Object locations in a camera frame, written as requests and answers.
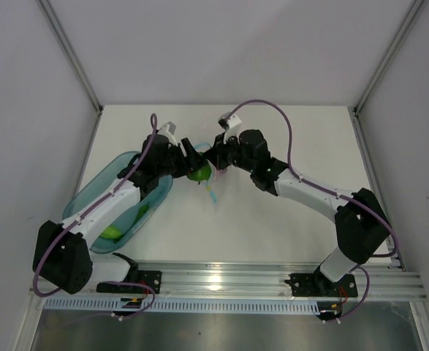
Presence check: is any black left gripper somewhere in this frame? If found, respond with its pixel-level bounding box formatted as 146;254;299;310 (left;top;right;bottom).
156;138;208;179

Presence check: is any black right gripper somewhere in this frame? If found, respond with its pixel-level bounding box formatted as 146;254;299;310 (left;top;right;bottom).
202;132;255;174

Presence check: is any green bell pepper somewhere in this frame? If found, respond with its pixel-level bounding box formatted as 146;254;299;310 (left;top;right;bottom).
186;161;212;183

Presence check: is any clear zip top bag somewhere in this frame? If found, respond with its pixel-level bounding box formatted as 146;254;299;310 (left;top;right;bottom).
188;163;227;205

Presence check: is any green chili pepper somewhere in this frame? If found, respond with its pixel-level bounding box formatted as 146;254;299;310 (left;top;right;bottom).
133;205;150;224

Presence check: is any green cucumber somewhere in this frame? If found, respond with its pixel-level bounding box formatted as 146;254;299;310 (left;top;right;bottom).
100;226;124;241

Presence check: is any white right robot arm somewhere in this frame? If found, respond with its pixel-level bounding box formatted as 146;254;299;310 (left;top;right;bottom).
205;129;390;295

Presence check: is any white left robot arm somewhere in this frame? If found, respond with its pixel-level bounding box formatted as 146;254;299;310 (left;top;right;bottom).
32;135;208;297

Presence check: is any teal plastic tray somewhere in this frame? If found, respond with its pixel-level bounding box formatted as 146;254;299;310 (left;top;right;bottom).
62;151;172;254

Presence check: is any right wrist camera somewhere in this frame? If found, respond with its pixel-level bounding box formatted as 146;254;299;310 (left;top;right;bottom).
218;113;242;134

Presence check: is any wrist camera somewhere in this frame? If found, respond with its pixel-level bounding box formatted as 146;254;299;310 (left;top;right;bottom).
218;113;242;134
158;121;176;138

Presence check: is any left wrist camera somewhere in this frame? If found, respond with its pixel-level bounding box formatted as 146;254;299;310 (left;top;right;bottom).
158;121;176;138

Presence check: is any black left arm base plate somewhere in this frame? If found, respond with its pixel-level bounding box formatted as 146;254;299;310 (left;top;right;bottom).
96;271;163;294

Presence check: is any right aluminium frame post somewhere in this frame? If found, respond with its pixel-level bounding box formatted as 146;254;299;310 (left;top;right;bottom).
352;0;429;114

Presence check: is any aluminium frame post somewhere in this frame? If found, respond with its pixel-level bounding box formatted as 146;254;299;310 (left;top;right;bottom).
37;0;103;114
352;0;429;114

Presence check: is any white slotted cable duct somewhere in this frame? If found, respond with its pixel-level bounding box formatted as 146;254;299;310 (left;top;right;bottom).
44;297;320;315

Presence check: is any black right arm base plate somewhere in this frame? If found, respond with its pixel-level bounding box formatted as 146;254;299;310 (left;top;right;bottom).
284;272;358;298

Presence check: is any left aluminium frame post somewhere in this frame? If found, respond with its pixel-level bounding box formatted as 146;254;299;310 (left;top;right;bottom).
37;0;103;114

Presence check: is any aluminium table edge rail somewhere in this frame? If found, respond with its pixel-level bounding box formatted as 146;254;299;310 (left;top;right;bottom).
29;260;429;303

